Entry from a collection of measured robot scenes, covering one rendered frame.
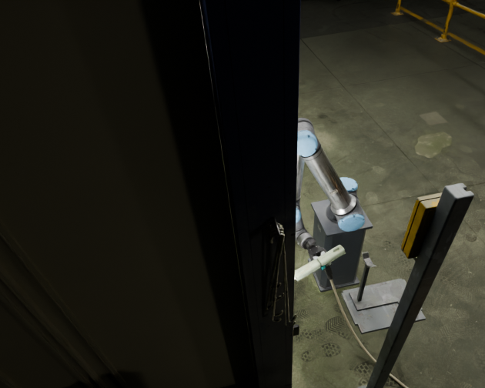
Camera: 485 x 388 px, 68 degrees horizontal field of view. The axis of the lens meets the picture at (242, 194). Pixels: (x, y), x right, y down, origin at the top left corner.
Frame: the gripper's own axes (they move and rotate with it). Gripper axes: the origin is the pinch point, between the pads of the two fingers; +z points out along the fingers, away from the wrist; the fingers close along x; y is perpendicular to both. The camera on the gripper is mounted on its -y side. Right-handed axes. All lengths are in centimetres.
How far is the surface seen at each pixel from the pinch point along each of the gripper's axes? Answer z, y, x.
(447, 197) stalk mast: 57, -82, -21
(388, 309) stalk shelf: 39.1, -0.8, -9.0
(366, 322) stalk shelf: 40.4, -3.6, 3.9
